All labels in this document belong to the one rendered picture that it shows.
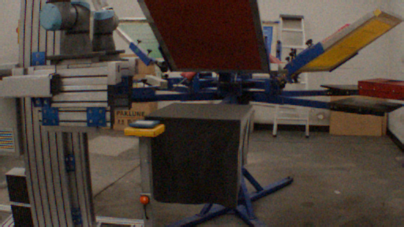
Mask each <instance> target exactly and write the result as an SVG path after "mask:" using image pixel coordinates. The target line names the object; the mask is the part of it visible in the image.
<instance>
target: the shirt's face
mask: <svg viewBox="0 0 404 227"><path fill-rule="evenodd" d="M250 106H251V105H238V104H212V103H187V102H173V103H171V104H170V105H167V106H164V107H163V108H161V109H159V110H157V111H155V112H152V113H150V114H148V115H146V116H149V117H189V118H210V119H231V120H240V119H241V118H242V117H243V115H244V113H245V112H246V111H247V110H248V109H249V107H250Z"/></svg>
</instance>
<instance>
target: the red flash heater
mask: <svg viewBox="0 0 404 227"><path fill-rule="evenodd" d="M389 80H395V79H383V78H375V79H371V80H370V79H367V80H358V81H357V83H358V90H359V95H360V96H368V97H376V98H383V99H396V100H402V101H404V82H390V81H389Z"/></svg>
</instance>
